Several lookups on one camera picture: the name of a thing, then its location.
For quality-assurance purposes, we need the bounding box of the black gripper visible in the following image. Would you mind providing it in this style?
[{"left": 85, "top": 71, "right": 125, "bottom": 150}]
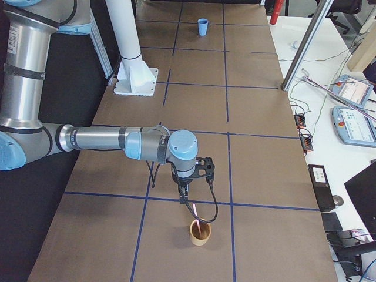
[{"left": 175, "top": 176, "right": 191, "bottom": 204}]

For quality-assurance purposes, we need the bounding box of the pink chopstick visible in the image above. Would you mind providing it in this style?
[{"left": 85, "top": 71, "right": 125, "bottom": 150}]
[{"left": 192, "top": 203, "right": 202, "bottom": 236}]

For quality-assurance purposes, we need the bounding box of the blue plastic cup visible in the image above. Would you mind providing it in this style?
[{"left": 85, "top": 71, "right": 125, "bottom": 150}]
[{"left": 197, "top": 18, "right": 209, "bottom": 36}]

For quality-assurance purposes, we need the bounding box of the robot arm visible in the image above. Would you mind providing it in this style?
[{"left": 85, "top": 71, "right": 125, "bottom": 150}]
[{"left": 1, "top": 1, "right": 199, "bottom": 203}]

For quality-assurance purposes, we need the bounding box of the wooden bamboo cup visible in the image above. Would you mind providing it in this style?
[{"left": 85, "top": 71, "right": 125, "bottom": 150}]
[{"left": 189, "top": 220, "right": 212, "bottom": 246}]

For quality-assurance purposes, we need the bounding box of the orange black connector board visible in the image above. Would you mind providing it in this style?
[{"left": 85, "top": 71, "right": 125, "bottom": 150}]
[{"left": 294, "top": 113, "right": 306, "bottom": 129}]

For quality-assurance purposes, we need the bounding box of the black power adapter box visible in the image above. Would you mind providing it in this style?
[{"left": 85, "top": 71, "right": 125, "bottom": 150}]
[{"left": 307, "top": 164, "right": 335, "bottom": 212}]

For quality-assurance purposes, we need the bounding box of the black laptop corner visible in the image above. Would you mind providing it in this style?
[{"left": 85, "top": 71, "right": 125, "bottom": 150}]
[{"left": 344, "top": 163, "right": 375, "bottom": 238}]

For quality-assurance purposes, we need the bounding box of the lower teach pendant tablet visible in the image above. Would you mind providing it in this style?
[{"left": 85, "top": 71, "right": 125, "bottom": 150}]
[{"left": 331, "top": 106, "right": 375, "bottom": 147}]

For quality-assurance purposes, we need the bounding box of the teach pendant tablet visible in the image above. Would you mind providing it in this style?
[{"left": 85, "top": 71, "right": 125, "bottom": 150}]
[
  {"left": 330, "top": 75, "right": 374, "bottom": 108},
  {"left": 331, "top": 106, "right": 375, "bottom": 147}
]

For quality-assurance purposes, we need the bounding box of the upper teach pendant tablet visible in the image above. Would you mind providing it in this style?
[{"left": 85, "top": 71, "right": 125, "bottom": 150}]
[{"left": 330, "top": 75, "right": 374, "bottom": 108}]

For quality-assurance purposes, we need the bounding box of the red cylinder bottle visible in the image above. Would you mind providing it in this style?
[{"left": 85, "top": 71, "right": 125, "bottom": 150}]
[{"left": 270, "top": 0, "right": 284, "bottom": 25}]

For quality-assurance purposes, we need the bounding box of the black camera cable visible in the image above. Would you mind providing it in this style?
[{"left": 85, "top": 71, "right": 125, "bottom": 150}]
[{"left": 198, "top": 177, "right": 219, "bottom": 223}]

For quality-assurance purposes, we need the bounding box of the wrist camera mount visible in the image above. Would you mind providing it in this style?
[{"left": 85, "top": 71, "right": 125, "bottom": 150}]
[{"left": 193, "top": 157, "right": 215, "bottom": 182}]

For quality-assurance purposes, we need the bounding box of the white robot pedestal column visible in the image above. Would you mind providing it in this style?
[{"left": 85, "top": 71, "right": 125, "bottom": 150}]
[{"left": 106, "top": 0, "right": 159, "bottom": 96}]

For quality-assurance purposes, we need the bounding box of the aluminium frame post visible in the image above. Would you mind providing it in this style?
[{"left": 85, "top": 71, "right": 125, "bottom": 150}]
[{"left": 281, "top": 0, "right": 334, "bottom": 92}]

